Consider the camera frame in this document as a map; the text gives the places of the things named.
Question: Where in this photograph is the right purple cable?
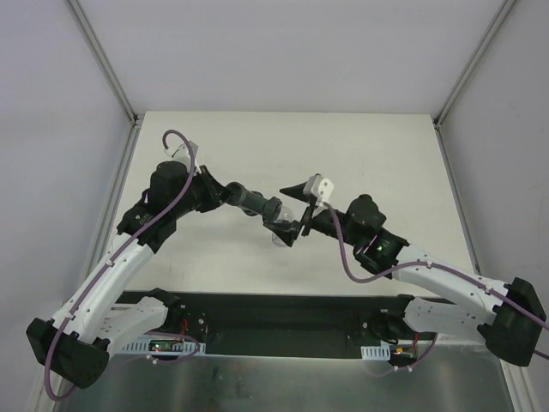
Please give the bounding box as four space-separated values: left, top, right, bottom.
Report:
328 203 549 377

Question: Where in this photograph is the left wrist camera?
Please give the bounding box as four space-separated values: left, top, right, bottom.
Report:
165 141 198 169

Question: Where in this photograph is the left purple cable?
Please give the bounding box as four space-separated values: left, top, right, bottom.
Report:
43 130 201 403

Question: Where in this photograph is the grey pipe tee fitting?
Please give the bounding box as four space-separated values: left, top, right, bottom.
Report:
226 182 282 224

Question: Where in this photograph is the white cable duct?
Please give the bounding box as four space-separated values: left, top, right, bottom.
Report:
119 337 196 356
360 344 391 361

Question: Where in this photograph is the aluminium corner post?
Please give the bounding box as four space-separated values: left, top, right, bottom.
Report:
66 0 145 128
431 0 518 130

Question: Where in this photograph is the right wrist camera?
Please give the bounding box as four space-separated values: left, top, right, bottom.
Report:
303 173 335 207

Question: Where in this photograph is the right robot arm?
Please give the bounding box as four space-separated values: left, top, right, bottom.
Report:
260 176 548 367

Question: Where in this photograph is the left aluminium corner post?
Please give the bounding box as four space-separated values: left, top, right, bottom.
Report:
66 0 145 128

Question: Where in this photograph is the left white cable duct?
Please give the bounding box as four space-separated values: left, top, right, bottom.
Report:
119 337 196 356

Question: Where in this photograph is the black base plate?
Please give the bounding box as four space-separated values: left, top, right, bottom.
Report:
168 293 434 359

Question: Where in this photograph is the purple cable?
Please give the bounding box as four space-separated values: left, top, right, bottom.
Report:
328 203 549 377
43 130 201 403

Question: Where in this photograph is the right white cable duct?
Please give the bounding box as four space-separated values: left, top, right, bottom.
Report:
360 344 391 361

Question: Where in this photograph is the right aluminium corner post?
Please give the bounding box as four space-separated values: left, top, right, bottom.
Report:
431 0 518 130

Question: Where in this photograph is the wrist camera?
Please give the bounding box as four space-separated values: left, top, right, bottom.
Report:
303 173 335 207
165 141 198 169

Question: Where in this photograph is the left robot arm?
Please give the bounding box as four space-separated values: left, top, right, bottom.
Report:
26 161 230 389

